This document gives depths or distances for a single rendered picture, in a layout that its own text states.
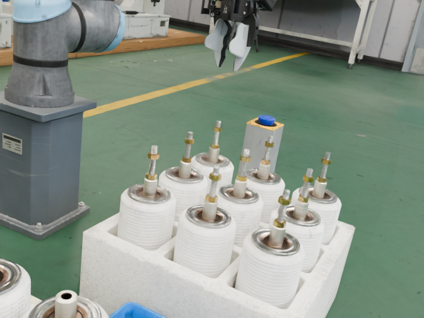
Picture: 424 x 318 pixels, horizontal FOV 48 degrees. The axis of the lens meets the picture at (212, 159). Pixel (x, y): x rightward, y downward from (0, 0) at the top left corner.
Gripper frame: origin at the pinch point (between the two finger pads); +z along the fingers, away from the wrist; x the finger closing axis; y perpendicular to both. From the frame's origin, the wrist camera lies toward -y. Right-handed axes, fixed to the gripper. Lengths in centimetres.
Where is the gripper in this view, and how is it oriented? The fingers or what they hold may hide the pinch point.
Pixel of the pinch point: (229, 62)
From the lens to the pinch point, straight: 97.9
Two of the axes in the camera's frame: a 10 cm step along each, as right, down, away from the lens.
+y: -5.9, 2.0, -7.8
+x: 8.0, 3.2, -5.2
